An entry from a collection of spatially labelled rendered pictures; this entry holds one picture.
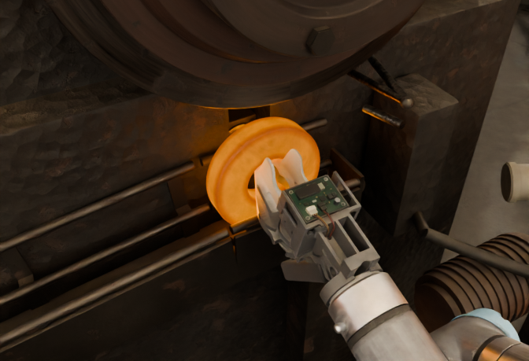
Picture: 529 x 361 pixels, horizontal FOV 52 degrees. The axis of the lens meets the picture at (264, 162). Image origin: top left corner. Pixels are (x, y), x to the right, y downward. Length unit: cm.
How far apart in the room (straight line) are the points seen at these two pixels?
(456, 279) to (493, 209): 98
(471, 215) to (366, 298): 129
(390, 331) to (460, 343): 15
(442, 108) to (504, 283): 31
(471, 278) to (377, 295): 38
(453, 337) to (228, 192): 31
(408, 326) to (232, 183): 26
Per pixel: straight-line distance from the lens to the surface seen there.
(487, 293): 92
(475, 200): 189
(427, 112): 76
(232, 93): 56
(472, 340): 69
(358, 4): 49
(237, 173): 66
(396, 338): 55
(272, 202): 65
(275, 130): 66
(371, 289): 56
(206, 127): 69
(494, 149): 214
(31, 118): 64
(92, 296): 67
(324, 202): 59
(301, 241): 59
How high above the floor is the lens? 120
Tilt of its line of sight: 39 degrees down
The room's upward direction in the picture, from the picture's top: straight up
